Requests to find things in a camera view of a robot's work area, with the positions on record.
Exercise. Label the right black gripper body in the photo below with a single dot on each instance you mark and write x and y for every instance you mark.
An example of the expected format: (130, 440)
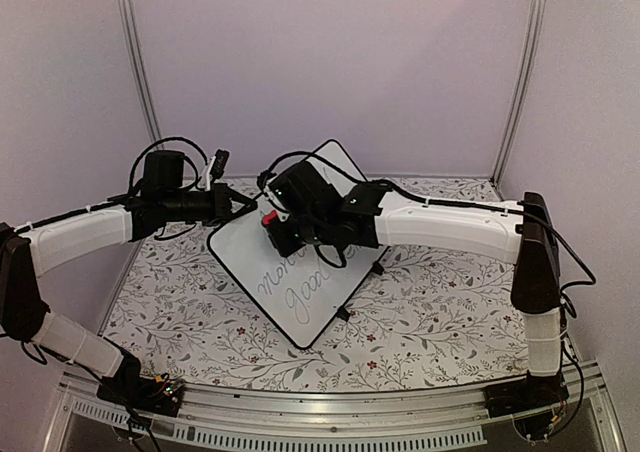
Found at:
(307, 232)

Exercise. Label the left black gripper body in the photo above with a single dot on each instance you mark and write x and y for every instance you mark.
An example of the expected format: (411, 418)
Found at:
(218, 211)

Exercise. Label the red whiteboard eraser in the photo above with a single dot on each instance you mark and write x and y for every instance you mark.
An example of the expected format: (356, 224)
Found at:
(269, 218)

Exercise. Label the white whiteboard with black frame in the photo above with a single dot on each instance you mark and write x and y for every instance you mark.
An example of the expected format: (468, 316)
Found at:
(301, 294)

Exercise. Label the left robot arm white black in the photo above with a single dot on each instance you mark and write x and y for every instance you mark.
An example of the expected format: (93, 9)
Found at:
(154, 198)

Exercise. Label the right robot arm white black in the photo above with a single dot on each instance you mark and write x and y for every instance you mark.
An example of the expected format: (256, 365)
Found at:
(520, 233)

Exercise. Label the floral patterned table mat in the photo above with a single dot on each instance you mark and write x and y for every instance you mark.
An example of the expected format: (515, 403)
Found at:
(426, 318)

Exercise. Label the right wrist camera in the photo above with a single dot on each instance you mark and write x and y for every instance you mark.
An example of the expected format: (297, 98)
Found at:
(263, 183)

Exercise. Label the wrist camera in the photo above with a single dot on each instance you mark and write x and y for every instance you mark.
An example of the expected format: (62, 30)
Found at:
(213, 170)
(263, 183)

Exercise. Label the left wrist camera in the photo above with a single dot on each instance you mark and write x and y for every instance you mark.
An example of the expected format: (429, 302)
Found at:
(213, 170)

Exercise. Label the left aluminium frame post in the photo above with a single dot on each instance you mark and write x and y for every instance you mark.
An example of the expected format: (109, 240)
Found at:
(135, 53)

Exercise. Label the aluminium frame post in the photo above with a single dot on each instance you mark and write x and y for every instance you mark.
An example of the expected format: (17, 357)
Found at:
(135, 53)
(527, 62)

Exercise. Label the front aluminium rail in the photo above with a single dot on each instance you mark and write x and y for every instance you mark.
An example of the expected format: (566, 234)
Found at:
(439, 419)

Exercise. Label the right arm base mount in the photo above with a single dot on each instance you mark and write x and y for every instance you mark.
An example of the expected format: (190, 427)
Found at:
(524, 394)

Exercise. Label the right aluminium frame post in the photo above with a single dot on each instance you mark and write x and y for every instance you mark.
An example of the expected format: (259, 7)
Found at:
(527, 62)

